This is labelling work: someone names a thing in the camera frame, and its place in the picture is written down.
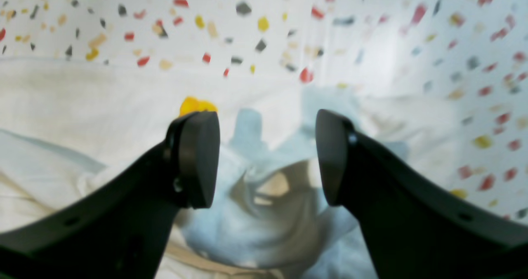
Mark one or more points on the image-right right gripper dark left finger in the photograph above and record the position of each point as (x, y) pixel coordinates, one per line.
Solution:
(121, 230)

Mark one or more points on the image-right right gripper white right finger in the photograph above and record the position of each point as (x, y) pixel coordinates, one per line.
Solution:
(413, 228)

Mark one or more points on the white printed T-shirt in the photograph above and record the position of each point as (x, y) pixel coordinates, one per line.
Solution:
(268, 220)

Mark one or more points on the terrazzo patterned tablecloth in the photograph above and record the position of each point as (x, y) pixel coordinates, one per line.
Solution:
(449, 77)

